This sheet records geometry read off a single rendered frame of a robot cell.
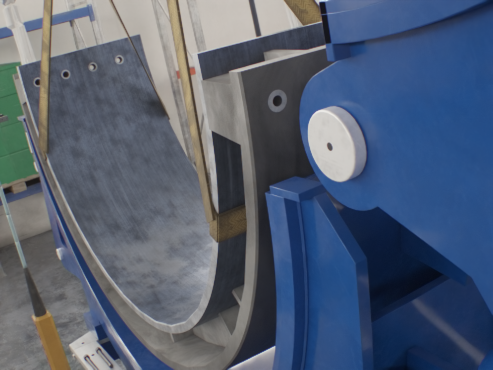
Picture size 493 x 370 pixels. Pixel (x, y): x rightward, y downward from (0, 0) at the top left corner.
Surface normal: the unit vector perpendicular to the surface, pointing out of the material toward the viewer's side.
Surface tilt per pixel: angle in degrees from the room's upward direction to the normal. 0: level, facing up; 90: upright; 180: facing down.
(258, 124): 98
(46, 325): 90
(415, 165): 90
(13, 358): 0
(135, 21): 90
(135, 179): 45
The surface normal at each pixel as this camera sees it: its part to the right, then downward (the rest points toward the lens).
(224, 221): 0.53, 0.52
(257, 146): 0.52, 0.29
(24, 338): -0.21, -0.94
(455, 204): -0.85, 0.31
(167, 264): -0.07, -0.87
